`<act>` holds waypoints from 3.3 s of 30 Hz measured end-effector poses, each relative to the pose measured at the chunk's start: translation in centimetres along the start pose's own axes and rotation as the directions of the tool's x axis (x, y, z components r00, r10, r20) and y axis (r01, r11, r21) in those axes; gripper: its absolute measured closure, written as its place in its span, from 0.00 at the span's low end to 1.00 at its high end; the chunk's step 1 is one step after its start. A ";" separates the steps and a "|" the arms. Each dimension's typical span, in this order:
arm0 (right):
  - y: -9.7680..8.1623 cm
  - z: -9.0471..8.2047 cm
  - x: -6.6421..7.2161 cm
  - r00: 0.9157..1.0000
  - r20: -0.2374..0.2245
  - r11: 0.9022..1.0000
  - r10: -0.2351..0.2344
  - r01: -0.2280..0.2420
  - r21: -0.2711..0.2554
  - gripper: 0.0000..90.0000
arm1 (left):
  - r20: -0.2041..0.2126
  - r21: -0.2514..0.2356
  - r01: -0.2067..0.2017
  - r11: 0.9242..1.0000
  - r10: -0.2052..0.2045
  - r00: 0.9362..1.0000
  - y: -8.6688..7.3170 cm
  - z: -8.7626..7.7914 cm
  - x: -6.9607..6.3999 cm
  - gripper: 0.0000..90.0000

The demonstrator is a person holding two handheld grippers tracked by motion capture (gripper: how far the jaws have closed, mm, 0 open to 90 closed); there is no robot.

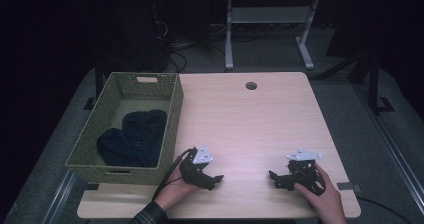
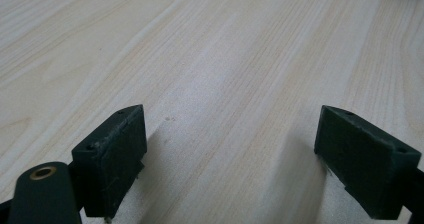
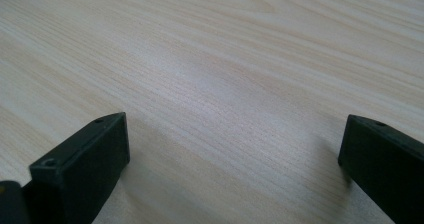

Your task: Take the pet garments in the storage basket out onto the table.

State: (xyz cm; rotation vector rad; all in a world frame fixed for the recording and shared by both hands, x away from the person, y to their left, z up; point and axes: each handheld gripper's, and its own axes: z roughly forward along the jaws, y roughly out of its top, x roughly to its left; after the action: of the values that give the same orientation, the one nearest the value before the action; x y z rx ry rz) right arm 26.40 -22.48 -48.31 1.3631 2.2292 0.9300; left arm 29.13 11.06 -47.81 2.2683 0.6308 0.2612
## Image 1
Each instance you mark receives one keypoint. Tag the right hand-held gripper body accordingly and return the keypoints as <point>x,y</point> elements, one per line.
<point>305,174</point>

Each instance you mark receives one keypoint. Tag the green woven basket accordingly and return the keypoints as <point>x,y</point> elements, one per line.
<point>96,124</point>

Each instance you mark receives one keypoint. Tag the grey metal desk frame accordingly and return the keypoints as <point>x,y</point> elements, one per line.
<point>266,15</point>

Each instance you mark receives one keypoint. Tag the person's left hand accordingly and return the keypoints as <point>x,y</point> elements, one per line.
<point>173,190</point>

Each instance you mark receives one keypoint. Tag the black metal stand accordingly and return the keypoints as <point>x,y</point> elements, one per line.
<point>375,84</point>
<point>97,80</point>

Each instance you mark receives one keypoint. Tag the metal floor rail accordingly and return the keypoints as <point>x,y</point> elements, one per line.
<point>60,197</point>
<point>390,144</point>

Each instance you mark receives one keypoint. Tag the grey tape strip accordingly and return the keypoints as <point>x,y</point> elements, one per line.
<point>348,186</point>

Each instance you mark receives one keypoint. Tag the dark cloth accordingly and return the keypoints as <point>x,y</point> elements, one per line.
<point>140,140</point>

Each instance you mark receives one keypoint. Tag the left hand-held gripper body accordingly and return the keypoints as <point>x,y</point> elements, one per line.
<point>191,170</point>

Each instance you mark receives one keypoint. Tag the person's right hand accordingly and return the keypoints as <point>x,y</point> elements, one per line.
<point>328,200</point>

